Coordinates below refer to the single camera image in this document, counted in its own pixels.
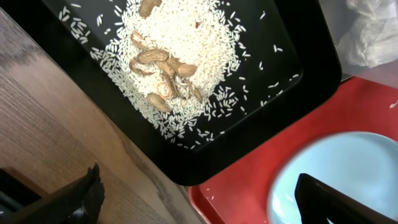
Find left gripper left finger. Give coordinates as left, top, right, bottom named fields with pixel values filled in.
left=1, top=164, right=105, bottom=224

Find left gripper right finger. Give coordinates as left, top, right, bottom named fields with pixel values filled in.
left=295, top=173, right=397, bottom=224

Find light blue plate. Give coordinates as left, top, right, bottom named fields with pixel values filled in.
left=267, top=132, right=397, bottom=223

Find white tissue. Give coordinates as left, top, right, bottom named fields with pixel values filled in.
left=337, top=0, right=397, bottom=68

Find rice and food scraps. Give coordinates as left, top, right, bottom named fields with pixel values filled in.
left=52, top=0, right=302, bottom=150

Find black food waste tray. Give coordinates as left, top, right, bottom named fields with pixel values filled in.
left=1, top=0, right=341, bottom=186

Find clear plastic waste bin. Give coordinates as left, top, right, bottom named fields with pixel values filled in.
left=319, top=0, right=397, bottom=88

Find red serving tray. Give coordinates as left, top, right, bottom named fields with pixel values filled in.
left=188, top=78, right=397, bottom=223

